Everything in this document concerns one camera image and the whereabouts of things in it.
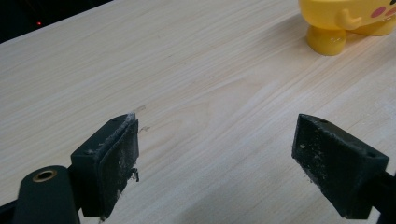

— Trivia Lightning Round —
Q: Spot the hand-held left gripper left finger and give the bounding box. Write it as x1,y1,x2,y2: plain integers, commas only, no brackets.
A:
70,112,140,219

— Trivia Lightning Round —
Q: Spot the yellow toy figure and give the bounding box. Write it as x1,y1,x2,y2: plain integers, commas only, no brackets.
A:
298,0,396,57

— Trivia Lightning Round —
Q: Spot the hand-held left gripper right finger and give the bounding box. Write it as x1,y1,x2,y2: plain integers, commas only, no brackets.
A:
291,113,390,220

